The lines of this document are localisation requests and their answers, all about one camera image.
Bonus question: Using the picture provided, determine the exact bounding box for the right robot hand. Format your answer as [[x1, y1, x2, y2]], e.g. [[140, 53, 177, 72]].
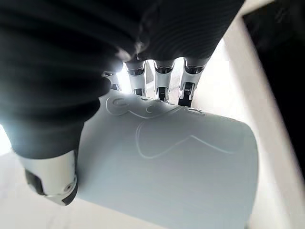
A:
[[0, 0, 246, 206]]

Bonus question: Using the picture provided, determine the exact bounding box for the pale blue embossed cup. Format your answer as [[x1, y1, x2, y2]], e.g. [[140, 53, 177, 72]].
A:
[[75, 89, 259, 229]]

